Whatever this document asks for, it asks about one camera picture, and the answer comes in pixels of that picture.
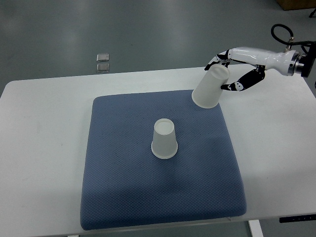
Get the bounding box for blue fabric cushion mat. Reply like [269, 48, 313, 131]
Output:
[80, 90, 246, 230]

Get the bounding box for black table control panel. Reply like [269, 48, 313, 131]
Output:
[279, 214, 316, 223]

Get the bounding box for black cable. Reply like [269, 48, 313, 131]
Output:
[271, 23, 316, 53]

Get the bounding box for brown cardboard box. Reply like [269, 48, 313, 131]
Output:
[276, 0, 316, 10]

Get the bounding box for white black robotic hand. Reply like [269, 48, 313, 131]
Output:
[204, 47, 303, 91]

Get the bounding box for metal floor plate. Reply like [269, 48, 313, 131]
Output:
[97, 63, 110, 73]
[96, 53, 109, 62]

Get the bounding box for white table leg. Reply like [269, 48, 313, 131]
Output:
[248, 220, 264, 237]

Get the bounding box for white paper cup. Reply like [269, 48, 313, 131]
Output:
[151, 118, 178, 159]
[192, 64, 230, 109]

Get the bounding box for lower metal floor plate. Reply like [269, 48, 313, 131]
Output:
[97, 63, 110, 73]

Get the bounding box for black tripod leg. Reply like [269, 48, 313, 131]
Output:
[309, 8, 316, 18]

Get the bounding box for upper metal floor plate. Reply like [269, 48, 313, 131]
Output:
[96, 53, 109, 62]

